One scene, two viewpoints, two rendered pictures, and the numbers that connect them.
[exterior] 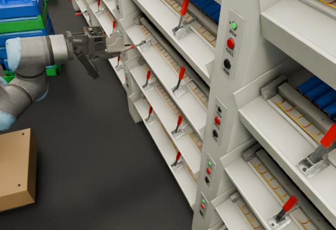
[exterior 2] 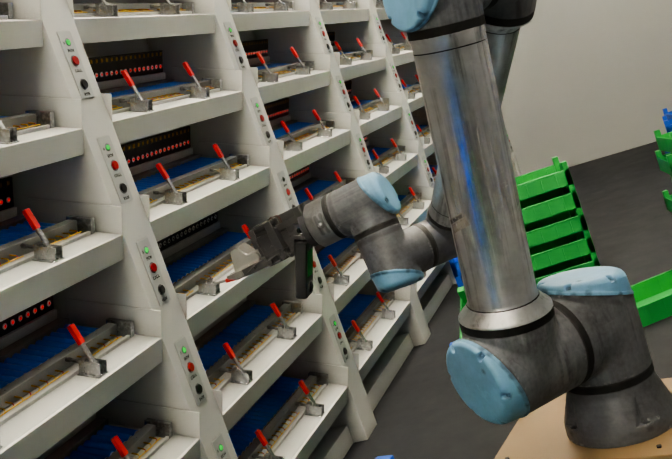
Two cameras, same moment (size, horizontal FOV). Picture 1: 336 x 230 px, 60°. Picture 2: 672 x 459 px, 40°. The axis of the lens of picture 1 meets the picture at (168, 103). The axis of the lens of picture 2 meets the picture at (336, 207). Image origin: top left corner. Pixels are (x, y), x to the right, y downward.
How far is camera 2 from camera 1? 2.56 m
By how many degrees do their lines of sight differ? 115
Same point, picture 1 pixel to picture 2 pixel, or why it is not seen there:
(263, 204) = not seen: hidden behind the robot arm
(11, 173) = (552, 409)
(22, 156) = (524, 428)
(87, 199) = not seen: outside the picture
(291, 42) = (267, 90)
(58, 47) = not seen: hidden behind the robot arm
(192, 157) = (303, 322)
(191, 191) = (330, 393)
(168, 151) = (303, 428)
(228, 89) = (275, 154)
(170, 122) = (277, 346)
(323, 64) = (274, 89)
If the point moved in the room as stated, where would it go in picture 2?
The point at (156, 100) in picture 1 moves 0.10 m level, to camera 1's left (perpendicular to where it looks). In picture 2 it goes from (257, 366) to (287, 365)
